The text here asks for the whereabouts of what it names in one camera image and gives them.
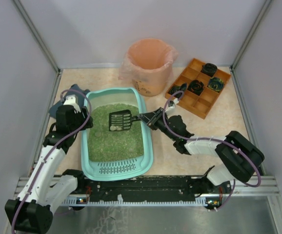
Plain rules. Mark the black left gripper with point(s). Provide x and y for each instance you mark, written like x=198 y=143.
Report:
x=83 y=121

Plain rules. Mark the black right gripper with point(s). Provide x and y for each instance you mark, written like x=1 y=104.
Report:
x=154 y=119

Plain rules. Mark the black slotted litter scoop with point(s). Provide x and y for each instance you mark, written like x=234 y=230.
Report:
x=121 y=120

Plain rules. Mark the teal plastic litter box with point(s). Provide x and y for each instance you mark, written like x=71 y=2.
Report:
x=121 y=169

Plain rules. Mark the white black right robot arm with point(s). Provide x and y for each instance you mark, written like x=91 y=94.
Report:
x=240 y=158

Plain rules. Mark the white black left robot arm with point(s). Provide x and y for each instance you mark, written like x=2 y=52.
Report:
x=33 y=209

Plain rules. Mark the green cat litter pellets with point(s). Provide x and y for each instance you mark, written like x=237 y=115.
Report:
x=104 y=145

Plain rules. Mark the folded dark grey cloth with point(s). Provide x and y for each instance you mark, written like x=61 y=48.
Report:
x=73 y=90

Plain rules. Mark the dark green rolled sock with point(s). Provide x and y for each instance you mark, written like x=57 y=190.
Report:
x=176 y=88

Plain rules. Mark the orange bin with plastic liner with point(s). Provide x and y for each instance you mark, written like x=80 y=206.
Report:
x=147 y=64

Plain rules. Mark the black orange rolled sock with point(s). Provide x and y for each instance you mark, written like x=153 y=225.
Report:
x=196 y=87

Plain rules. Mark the orange wooden compartment tray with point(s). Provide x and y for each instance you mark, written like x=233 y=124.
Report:
x=202 y=104

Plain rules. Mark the blue yellow rolled sock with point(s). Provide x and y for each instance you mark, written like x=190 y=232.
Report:
x=216 y=84

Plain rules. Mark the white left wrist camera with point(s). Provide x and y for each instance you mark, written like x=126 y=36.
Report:
x=72 y=100

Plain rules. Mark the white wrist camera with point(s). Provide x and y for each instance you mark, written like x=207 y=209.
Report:
x=171 y=106
x=72 y=100

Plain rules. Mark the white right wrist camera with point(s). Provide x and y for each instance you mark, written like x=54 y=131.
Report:
x=171 y=106

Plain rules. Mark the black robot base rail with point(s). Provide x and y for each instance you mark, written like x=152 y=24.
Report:
x=150 y=191

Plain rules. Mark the aluminium frame rail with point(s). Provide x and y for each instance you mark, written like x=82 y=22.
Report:
x=267 y=187

